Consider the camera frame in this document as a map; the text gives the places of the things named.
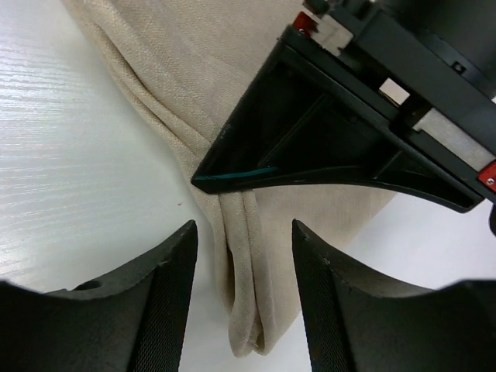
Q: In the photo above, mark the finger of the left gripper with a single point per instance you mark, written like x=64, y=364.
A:
x=305, y=119

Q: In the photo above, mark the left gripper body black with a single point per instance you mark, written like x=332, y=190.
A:
x=428, y=69

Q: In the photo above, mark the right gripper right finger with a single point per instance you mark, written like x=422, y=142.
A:
x=358, y=319

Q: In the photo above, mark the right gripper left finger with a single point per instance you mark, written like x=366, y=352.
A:
x=131, y=319

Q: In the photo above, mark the beige cloth napkin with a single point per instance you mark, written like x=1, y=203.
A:
x=184, y=65

